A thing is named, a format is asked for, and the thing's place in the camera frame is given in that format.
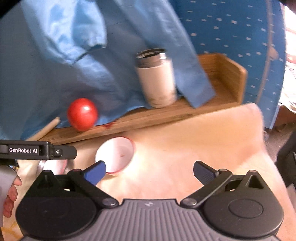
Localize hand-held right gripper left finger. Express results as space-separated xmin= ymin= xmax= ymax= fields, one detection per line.
xmin=33 ymin=160 xmax=119 ymax=208

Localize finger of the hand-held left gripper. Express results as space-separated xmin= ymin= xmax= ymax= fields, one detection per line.
xmin=50 ymin=145 xmax=77 ymax=159

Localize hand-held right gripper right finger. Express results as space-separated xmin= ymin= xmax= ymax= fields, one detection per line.
xmin=180 ymin=160 xmax=266 ymax=208

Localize white red-rimmed ceramic bowl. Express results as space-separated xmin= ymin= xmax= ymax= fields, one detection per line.
xmin=95 ymin=137 xmax=136 ymax=175
xmin=44 ymin=159 xmax=68 ymax=174

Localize person's left hand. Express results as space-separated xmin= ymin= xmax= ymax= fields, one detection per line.
xmin=2 ymin=176 xmax=23 ymax=218

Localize cream rolling pin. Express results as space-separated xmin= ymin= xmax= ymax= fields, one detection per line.
xmin=26 ymin=117 xmax=61 ymax=141

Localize cream table cloth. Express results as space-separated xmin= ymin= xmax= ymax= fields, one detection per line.
xmin=0 ymin=103 xmax=289 ymax=241

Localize red tomato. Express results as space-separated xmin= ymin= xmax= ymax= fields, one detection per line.
xmin=67 ymin=98 xmax=99 ymax=132

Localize wooden shelf board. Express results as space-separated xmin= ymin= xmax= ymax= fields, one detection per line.
xmin=38 ymin=53 xmax=248 ymax=145

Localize black mesh chair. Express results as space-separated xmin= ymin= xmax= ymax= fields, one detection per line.
xmin=276 ymin=139 xmax=296 ymax=188

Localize white thermos cup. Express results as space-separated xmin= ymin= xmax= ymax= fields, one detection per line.
xmin=135 ymin=48 xmax=178 ymax=108

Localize light blue shirt cloth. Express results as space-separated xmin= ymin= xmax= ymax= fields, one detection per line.
xmin=0 ymin=0 xmax=216 ymax=139

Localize blue white-dotted fabric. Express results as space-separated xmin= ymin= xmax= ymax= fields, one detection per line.
xmin=171 ymin=0 xmax=286 ymax=130

